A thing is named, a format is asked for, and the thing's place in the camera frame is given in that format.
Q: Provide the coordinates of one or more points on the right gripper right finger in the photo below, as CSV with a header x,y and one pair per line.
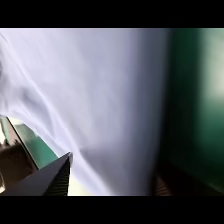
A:
x,y
163,187

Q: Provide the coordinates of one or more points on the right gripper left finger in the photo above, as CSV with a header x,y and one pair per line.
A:
x,y
50,180

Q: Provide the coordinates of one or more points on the white shirt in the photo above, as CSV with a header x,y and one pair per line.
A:
x,y
96,100

